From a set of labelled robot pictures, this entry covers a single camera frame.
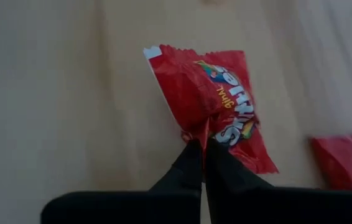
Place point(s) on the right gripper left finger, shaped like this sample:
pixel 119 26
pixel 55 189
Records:
pixel 185 174

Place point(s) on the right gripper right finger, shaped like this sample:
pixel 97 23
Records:
pixel 225 174

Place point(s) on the red candy bar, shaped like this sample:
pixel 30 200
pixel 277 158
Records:
pixel 194 93
pixel 344 161

